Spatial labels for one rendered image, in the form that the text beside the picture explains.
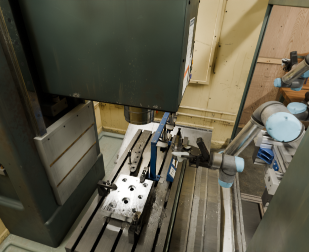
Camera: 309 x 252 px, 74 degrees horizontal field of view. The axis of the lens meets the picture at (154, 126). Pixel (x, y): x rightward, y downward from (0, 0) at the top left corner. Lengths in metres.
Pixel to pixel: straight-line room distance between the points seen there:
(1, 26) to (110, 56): 0.40
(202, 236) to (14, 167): 1.15
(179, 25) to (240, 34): 1.18
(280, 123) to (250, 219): 1.54
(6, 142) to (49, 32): 0.50
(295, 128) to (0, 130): 1.21
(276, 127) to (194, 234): 0.88
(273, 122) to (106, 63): 0.72
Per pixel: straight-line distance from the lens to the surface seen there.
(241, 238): 1.51
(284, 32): 3.72
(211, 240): 1.55
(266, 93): 3.93
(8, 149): 1.13
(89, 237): 1.32
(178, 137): 1.06
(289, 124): 0.99
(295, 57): 2.14
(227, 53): 1.93
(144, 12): 0.79
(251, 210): 2.46
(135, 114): 0.97
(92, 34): 0.88
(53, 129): 1.20
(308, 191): 0.78
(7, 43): 1.02
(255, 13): 1.90
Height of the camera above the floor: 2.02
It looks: 32 degrees down
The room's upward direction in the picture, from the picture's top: 2 degrees clockwise
